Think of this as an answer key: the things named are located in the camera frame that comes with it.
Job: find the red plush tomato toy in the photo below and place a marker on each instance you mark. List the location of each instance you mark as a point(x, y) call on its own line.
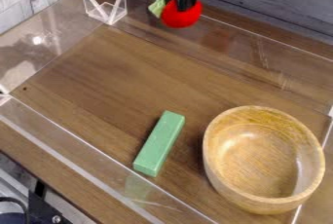
point(171, 16)

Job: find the clear acrylic barrier wall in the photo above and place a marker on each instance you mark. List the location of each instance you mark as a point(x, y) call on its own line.
point(99, 81)

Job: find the clear acrylic corner bracket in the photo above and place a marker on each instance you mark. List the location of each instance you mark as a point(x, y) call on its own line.
point(106, 12)

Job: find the wooden bowl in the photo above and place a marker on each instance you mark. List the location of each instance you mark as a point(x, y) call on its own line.
point(264, 160)

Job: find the green rectangular block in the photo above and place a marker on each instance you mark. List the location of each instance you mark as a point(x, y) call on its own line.
point(153, 154)

